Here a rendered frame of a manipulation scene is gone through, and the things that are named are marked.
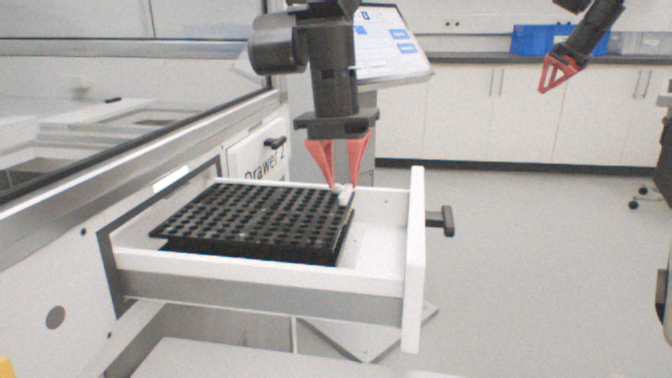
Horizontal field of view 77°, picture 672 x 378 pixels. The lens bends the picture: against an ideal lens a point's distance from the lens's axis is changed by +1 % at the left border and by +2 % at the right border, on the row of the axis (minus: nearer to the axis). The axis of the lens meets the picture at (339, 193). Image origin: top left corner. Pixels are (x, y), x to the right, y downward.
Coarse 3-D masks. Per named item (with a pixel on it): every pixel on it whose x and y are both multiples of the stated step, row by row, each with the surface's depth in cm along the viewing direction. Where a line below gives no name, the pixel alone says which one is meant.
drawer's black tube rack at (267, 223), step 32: (224, 192) 62; (256, 192) 62; (288, 192) 62; (320, 192) 62; (160, 224) 52; (192, 224) 52; (224, 224) 52; (256, 224) 52; (288, 224) 52; (320, 224) 52; (224, 256) 50; (256, 256) 51; (288, 256) 51; (320, 256) 48
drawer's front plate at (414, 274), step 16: (416, 176) 60; (416, 192) 54; (416, 208) 50; (416, 224) 46; (416, 240) 42; (416, 256) 39; (416, 272) 39; (416, 288) 39; (416, 304) 40; (416, 320) 41; (416, 336) 41; (416, 352) 42
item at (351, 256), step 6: (360, 228) 62; (354, 234) 61; (360, 234) 61; (354, 240) 59; (360, 240) 59; (348, 246) 57; (354, 246) 57; (348, 252) 56; (354, 252) 56; (348, 258) 54; (354, 258) 54; (348, 264) 54; (354, 264) 54
